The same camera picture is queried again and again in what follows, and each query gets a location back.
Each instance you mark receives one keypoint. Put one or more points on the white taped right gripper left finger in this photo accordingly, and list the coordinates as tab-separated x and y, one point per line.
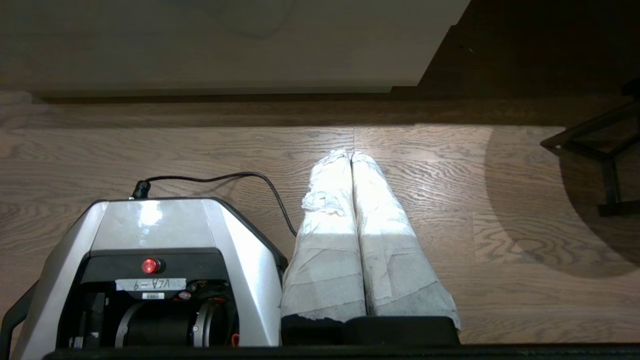
325	250

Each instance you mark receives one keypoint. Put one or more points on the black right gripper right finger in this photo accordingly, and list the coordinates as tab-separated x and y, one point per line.
395	260

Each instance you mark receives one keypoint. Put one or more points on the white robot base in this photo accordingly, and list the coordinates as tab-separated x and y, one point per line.
160	230

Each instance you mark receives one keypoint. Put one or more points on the red emergency stop button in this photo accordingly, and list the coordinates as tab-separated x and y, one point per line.
150	266

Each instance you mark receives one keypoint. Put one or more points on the small barcode sticker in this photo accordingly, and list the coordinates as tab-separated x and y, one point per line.
153	296

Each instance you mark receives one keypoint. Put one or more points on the white handwritten label sticker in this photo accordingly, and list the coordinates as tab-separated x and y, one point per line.
150	284

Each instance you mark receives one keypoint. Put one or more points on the glossy grey cabinet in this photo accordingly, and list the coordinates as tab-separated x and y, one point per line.
225	45

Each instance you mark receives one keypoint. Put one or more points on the dark furniture leg frame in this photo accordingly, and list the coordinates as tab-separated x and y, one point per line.
607	165

